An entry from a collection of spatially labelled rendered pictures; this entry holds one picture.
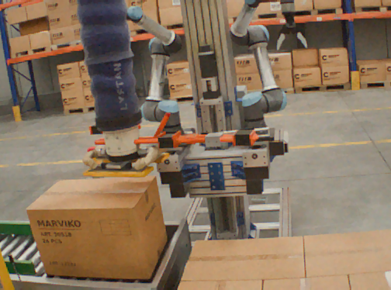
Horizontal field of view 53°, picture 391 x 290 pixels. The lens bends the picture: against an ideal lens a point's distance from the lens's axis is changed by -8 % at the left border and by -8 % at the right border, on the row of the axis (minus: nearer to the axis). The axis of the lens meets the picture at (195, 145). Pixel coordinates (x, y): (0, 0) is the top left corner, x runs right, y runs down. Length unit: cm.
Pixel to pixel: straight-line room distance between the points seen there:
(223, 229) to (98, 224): 105
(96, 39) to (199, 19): 86
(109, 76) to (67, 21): 823
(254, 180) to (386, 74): 722
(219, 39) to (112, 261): 140
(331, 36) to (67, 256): 898
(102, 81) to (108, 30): 23
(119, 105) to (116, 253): 71
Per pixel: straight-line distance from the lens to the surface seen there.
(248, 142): 181
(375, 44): 1059
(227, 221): 284
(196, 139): 188
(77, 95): 1028
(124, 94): 195
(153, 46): 268
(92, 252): 216
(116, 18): 192
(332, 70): 914
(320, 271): 206
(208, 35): 258
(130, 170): 196
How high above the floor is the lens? 172
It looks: 16 degrees down
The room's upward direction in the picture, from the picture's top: 8 degrees counter-clockwise
